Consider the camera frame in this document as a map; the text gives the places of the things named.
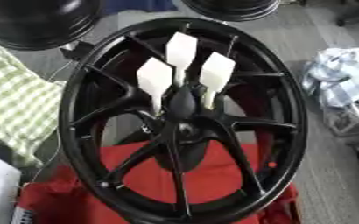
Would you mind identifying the thin white cable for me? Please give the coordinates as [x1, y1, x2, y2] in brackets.
[29, 59, 75, 185]

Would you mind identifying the black spoked wheel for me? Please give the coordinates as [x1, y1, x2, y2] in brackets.
[57, 17, 310, 224]

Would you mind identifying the blue white checked cloth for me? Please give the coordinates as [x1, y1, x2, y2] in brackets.
[300, 47, 359, 109]

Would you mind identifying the large black round wheel rim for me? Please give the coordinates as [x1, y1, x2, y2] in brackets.
[0, 0, 103, 51]

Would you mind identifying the green white checked cloth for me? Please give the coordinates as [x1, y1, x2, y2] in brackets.
[0, 37, 67, 168]

